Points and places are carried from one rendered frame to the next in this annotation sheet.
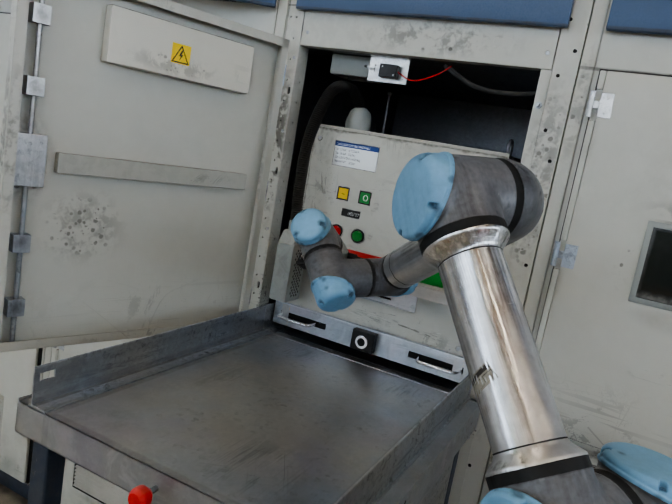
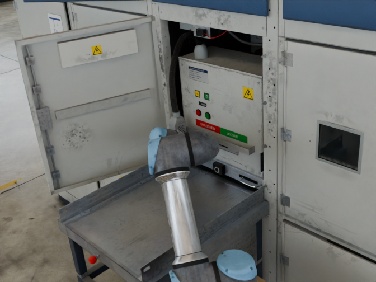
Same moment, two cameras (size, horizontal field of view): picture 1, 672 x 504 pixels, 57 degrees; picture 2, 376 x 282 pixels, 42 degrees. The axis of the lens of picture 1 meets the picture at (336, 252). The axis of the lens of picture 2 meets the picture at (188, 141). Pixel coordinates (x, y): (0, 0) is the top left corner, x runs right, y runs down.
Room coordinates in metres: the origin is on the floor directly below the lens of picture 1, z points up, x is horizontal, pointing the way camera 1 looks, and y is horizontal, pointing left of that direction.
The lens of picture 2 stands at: (-0.46, -0.75, 2.06)
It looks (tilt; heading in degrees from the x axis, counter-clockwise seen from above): 27 degrees down; 23
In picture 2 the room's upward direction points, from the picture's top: 5 degrees counter-clockwise
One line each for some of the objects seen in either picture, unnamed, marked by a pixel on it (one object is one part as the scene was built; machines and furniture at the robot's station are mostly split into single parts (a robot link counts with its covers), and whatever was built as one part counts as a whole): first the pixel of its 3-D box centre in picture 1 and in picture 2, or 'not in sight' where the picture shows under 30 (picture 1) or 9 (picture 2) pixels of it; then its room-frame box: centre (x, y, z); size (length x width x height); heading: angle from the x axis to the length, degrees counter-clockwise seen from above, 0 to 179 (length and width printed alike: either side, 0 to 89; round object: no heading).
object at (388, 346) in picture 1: (369, 338); (224, 165); (1.48, -0.12, 0.89); 0.54 x 0.05 x 0.06; 64
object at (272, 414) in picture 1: (280, 415); (163, 216); (1.12, 0.05, 0.82); 0.68 x 0.62 x 0.06; 154
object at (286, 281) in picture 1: (290, 264); (178, 132); (1.49, 0.11, 1.04); 0.08 x 0.05 x 0.17; 154
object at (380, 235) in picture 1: (385, 239); (219, 118); (1.47, -0.11, 1.15); 0.48 x 0.01 x 0.48; 64
